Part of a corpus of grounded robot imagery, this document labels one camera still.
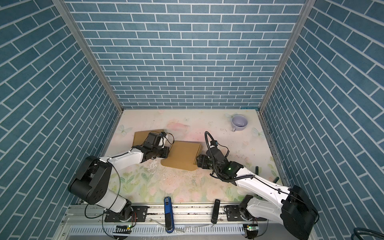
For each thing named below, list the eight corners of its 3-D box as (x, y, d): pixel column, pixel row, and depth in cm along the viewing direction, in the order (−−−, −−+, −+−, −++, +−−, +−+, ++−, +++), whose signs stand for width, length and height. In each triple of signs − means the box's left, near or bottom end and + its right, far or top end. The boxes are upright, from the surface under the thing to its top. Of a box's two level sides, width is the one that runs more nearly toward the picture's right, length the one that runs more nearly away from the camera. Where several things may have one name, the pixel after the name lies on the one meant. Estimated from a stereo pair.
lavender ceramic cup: (232, 134, 108) (234, 128, 103) (230, 120, 117) (231, 114, 111) (247, 134, 108) (249, 128, 103) (243, 120, 117) (246, 114, 112)
